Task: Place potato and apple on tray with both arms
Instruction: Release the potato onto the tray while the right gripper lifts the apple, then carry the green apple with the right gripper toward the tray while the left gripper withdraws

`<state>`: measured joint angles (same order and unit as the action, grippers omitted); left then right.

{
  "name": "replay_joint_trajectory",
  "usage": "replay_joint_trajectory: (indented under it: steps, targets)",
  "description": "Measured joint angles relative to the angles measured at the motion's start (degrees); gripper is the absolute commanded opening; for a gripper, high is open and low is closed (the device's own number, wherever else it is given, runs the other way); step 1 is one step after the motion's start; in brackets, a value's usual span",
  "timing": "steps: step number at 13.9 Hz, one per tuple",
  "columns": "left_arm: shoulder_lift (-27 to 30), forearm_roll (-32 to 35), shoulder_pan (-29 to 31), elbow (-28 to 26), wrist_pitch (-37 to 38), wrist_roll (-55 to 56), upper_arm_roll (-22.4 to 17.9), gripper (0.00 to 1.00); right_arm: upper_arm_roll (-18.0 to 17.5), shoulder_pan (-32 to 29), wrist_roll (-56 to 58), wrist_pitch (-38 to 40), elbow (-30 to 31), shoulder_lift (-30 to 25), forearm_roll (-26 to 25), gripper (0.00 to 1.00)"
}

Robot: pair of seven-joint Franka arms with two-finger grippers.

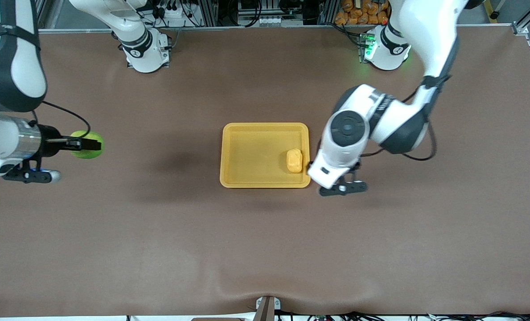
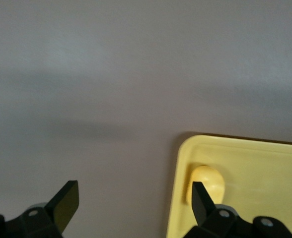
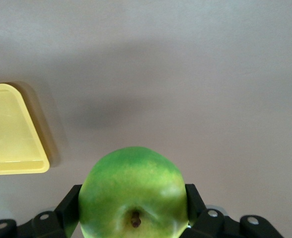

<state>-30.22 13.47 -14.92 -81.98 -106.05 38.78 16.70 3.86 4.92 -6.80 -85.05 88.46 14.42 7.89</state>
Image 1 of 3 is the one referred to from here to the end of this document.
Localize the aluminium table edge rail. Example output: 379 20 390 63
37 23 515 34

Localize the yellow potato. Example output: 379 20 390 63
286 148 303 173

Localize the orange snack bag pile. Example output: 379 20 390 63
335 0 389 26

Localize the green apple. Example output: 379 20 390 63
70 130 105 160

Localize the grey electronics box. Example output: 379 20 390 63
237 0 308 26

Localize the white power strip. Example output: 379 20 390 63
151 7 186 28

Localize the yellow plastic tray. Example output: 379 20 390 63
219 122 311 189

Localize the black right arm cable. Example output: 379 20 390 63
32 101 91 134

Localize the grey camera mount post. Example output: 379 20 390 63
255 296 282 321

